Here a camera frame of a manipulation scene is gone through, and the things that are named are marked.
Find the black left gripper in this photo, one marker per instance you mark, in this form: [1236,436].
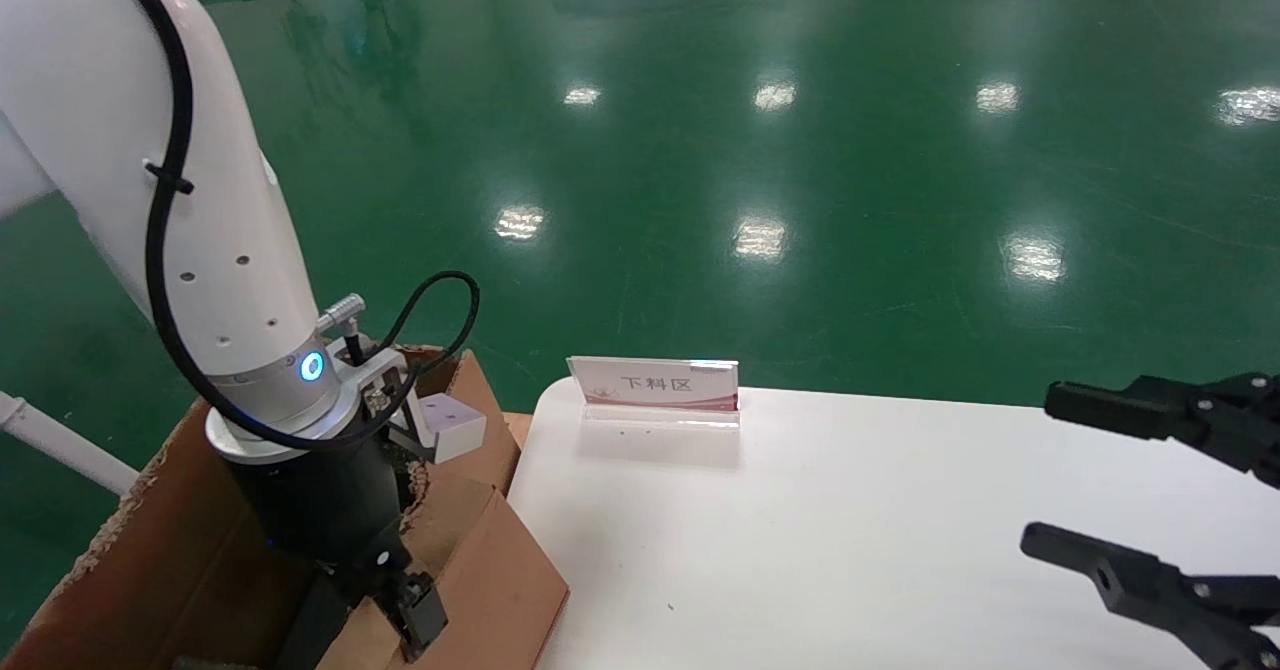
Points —
[310,500]

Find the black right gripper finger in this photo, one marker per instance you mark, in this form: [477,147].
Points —
[1130,580]
[1110,405]

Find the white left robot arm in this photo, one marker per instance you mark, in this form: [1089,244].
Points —
[120,100]

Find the large brown cardboard box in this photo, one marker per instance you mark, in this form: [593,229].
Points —
[150,550]

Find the clear acrylic sign holder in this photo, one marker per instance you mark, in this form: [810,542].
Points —
[655,385]

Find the white plastic pipe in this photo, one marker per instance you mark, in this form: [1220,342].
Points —
[70,445]

